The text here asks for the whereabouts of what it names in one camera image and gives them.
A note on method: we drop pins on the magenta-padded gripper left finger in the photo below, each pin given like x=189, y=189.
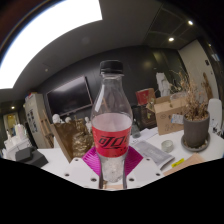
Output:
x=81, y=170

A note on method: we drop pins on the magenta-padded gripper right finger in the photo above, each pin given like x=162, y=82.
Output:
x=144, y=170

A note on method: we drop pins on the clear red-labelled drink bottle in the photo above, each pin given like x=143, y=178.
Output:
x=111, y=133

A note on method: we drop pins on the golden sculpture on wooden board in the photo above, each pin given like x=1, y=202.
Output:
x=75, y=140

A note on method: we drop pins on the small clear tape roll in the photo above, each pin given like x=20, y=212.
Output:
x=167, y=146

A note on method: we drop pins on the yellow tag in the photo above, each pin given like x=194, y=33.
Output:
x=178, y=162

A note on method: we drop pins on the white plaster bust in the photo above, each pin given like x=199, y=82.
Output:
x=68, y=119
x=88, y=124
x=56, y=118

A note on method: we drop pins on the black box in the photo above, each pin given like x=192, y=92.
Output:
x=31, y=157

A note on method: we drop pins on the wooden easel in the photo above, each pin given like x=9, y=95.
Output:
x=47, y=128

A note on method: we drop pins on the brown cardboard box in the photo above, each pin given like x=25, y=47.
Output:
x=166, y=115

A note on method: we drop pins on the grey pot with dry plant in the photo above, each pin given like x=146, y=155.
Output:
x=196, y=130

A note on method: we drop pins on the white cabinet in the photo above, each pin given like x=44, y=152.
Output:
x=35, y=120

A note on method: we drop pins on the red box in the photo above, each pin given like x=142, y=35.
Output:
x=144, y=96

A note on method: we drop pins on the white chair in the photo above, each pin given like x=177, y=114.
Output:
x=215, y=115

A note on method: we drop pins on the recessed ceiling spotlights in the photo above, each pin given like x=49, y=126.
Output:
x=171, y=39

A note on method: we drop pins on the long ceiling light panel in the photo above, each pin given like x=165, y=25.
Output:
x=50, y=36

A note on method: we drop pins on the black wall screen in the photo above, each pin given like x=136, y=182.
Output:
x=70, y=96

